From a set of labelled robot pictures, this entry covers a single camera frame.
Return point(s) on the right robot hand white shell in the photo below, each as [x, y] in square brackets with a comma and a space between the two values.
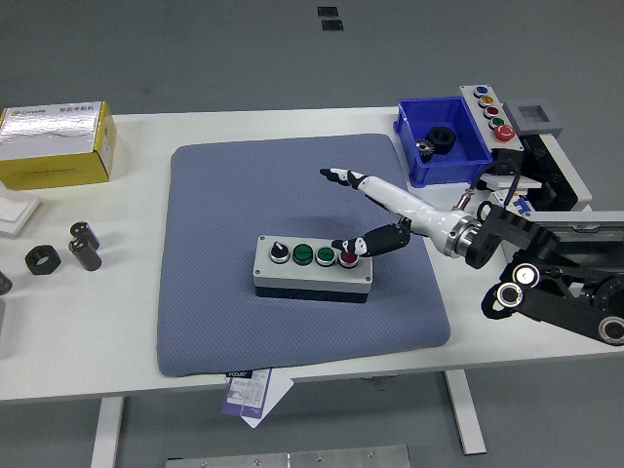
[419, 214]

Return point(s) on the grey four-button control box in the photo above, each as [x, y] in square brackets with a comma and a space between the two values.
[312, 279]

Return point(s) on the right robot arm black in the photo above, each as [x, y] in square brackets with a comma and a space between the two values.
[551, 302]

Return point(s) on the white five-button control box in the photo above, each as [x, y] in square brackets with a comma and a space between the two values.
[491, 111]

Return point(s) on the blue plastic bin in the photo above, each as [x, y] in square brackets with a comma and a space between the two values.
[439, 170]

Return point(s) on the metal bevel gear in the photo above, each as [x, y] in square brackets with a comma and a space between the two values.
[425, 150]

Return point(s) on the black hex nut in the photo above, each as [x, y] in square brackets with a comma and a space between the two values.
[34, 265]
[451, 141]

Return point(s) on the white circuit breaker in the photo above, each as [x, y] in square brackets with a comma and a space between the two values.
[522, 207]

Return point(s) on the black and white device block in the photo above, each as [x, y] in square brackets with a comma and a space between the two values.
[551, 161]

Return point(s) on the grey distribution box clear cover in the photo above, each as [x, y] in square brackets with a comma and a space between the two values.
[585, 217]

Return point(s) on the white table leg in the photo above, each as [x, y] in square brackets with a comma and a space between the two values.
[465, 414]
[107, 434]

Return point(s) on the black floor socket cover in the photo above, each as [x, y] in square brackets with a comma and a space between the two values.
[332, 25]
[327, 11]

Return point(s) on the white card tag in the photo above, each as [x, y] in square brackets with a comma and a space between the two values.
[280, 390]

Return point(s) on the grey-blue padded mat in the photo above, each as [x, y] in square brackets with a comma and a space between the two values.
[219, 317]

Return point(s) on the purple and white paper tag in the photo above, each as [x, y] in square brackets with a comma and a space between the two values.
[244, 395]

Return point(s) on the black cylindrical capacitor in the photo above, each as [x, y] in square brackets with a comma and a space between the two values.
[87, 256]
[85, 231]

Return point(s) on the yellow cardboard box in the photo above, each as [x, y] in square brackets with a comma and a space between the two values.
[53, 166]

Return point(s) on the white wall switch panel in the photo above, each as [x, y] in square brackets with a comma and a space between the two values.
[529, 184]
[14, 209]

